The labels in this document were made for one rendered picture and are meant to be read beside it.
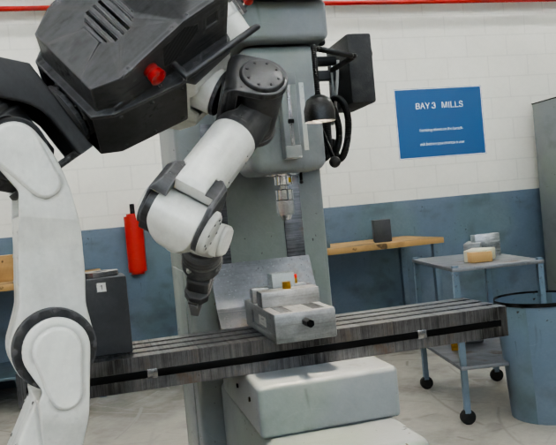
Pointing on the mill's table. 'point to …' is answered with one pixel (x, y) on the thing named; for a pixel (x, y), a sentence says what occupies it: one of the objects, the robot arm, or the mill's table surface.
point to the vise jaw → (306, 293)
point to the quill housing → (265, 156)
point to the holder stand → (108, 311)
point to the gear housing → (285, 24)
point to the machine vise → (290, 320)
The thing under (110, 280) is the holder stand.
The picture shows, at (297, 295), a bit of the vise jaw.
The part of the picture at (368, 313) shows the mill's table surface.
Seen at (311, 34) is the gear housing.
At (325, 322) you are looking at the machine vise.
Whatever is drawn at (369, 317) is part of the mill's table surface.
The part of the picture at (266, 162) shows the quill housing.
